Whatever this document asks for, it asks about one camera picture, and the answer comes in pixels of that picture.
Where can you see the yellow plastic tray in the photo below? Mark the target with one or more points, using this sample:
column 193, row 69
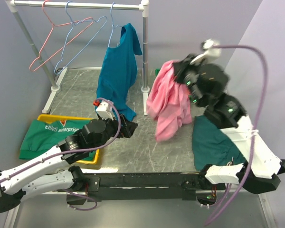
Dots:
column 49, row 118

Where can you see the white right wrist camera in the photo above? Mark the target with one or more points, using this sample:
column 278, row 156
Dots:
column 209, row 54

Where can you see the blue hanger with shirt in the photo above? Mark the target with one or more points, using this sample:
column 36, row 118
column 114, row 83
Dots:
column 113, row 27

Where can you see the pink t shirt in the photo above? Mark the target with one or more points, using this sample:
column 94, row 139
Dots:
column 168, row 103

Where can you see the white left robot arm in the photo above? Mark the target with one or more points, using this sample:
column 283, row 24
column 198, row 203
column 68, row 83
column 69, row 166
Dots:
column 55, row 169

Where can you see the green plastic tray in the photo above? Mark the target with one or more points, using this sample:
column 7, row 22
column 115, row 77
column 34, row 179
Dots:
column 157, row 71

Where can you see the aluminium frame rail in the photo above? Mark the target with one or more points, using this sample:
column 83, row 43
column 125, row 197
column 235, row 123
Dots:
column 50, row 210

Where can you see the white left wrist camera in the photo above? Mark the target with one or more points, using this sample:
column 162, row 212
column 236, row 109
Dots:
column 103, row 109

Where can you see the blue t shirt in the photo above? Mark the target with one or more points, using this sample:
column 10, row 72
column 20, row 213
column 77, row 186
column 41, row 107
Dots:
column 119, row 71

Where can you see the dark green shorts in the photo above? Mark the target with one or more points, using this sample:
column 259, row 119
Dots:
column 211, row 146

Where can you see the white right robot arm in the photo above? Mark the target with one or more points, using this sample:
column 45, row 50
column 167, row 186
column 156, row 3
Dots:
column 206, row 83

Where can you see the silver clothes rack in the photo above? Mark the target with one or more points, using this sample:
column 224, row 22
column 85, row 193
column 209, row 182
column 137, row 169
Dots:
column 142, row 7

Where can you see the pink wire hanger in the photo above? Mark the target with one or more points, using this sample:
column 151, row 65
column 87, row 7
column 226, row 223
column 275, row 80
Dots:
column 59, row 37

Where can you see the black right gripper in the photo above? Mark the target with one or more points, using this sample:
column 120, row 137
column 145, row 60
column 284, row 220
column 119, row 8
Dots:
column 180, row 67

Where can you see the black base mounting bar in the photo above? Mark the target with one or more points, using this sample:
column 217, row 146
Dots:
column 147, row 186

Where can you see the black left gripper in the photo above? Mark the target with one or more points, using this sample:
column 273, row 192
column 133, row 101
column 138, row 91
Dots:
column 128, row 127

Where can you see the green printed t shirt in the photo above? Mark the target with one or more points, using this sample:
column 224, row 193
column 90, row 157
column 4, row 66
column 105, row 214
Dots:
column 42, row 136

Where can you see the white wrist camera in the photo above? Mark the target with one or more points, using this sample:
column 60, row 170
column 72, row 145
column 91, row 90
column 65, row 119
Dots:
column 103, row 109
column 209, row 54

